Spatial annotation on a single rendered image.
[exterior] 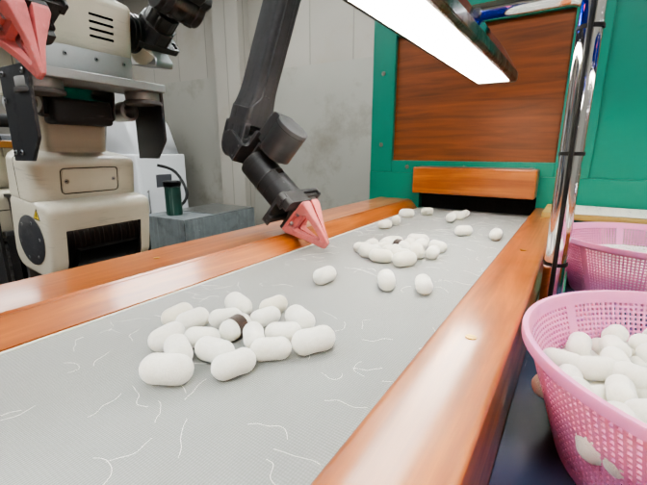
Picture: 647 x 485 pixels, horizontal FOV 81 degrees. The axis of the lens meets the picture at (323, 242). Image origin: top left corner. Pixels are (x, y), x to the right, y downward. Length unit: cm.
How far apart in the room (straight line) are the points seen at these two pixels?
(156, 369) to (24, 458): 8
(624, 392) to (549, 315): 9
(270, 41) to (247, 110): 12
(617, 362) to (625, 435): 11
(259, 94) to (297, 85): 285
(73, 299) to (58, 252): 47
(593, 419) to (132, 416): 28
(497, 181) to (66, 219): 96
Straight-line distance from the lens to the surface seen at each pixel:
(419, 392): 25
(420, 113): 116
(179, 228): 315
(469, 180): 105
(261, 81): 72
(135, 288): 47
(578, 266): 73
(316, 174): 342
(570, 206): 52
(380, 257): 57
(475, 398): 25
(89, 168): 97
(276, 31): 74
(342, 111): 331
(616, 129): 109
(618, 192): 108
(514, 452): 37
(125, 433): 28
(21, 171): 96
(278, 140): 64
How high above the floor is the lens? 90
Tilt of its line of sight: 14 degrees down
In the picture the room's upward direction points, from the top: straight up
